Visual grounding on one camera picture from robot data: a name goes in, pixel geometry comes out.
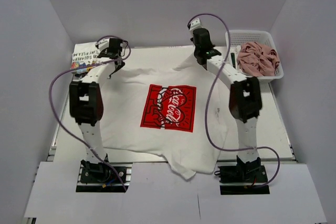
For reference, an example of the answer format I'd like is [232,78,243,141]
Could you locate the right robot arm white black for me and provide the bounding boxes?
[189,26,263,183]

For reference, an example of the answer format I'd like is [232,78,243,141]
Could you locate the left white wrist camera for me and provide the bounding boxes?
[95,38,110,51]

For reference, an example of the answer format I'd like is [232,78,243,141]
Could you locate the green and white t-shirt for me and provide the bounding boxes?
[229,45,241,70]

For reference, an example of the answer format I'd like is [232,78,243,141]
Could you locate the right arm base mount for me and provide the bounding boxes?
[214,165,270,195]

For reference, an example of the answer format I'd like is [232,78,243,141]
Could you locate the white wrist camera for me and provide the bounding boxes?
[187,17,202,32]
[95,38,110,51]

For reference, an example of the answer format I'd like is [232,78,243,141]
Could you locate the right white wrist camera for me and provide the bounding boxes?
[187,17,202,32]

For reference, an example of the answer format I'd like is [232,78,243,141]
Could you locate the white coca-cola t-shirt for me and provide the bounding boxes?
[100,56,233,179]

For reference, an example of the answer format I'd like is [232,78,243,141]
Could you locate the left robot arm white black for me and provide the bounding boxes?
[69,37,125,182]

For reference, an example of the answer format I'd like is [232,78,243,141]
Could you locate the white plastic basket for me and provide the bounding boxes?
[225,30,284,82]

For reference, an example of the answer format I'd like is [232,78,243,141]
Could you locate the folded white printed t-shirts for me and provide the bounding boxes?
[71,42,103,78]

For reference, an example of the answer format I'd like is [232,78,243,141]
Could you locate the pink t-shirt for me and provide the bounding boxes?
[237,42,280,77]

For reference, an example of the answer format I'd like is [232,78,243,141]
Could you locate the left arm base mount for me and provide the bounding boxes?
[76,160,131,193]

